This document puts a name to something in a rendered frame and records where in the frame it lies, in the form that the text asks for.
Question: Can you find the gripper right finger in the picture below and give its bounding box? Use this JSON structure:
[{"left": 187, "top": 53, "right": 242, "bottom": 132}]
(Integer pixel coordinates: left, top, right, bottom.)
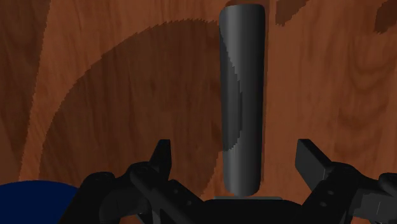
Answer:
[{"left": 294, "top": 139, "right": 397, "bottom": 224}]

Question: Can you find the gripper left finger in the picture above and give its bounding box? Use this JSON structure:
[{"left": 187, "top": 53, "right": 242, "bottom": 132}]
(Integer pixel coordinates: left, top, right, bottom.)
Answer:
[{"left": 59, "top": 139, "right": 205, "bottom": 224}]

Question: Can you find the dark blue round object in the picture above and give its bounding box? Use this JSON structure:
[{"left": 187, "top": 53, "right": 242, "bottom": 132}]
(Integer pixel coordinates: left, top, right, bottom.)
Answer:
[{"left": 0, "top": 180, "right": 80, "bottom": 224}]

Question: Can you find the dark grey cylindrical handle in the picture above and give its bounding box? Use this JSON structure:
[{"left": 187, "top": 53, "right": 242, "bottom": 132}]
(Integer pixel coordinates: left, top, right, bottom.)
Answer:
[{"left": 218, "top": 4, "right": 267, "bottom": 198}]

